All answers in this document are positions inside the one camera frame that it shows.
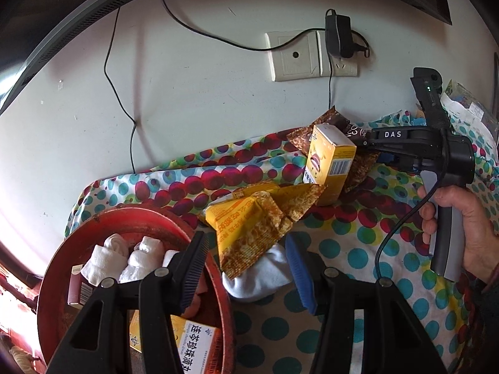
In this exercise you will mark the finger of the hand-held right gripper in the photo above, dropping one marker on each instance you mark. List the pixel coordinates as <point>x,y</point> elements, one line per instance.
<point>365,142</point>

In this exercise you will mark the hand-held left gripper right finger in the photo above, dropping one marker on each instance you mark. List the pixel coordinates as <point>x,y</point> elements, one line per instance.
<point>302,276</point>

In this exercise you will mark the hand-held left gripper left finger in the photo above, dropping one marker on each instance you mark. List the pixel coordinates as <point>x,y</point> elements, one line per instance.
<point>193,268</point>

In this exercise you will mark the brown snack packet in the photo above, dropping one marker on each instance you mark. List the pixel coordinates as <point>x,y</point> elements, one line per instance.
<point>362,163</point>

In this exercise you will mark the yellow cartoon medicine box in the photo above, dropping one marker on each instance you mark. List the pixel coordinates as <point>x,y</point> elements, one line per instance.
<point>327,171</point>
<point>195,343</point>

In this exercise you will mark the round red tray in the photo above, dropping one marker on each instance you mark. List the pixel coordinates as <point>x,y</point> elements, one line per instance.
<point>148,226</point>

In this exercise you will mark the yellow snack packet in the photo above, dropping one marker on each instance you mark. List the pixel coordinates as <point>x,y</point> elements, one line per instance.
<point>249,233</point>

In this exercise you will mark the maroon and white box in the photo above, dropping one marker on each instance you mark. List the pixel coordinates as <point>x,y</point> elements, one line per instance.
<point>80,292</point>

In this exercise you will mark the person's right forearm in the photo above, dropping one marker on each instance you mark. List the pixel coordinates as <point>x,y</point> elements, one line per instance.
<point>483,319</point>

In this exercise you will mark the person's right hand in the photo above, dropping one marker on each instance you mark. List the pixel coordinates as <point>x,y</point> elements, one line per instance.
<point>481,237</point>

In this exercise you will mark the polka-dot cloth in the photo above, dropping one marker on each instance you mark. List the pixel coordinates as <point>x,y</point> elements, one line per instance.
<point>351,241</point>

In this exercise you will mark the crumpled plastic bag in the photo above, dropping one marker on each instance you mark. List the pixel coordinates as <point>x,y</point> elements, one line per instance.
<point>467,101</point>

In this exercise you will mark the black power adapter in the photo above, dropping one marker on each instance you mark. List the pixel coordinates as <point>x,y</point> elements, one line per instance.
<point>338,35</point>

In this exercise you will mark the white wall power outlet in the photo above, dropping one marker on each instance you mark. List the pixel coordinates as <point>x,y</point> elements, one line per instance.
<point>345,68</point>

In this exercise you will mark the white coax wall plate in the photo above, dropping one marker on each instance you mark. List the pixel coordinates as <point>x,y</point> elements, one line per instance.
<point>294,56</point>

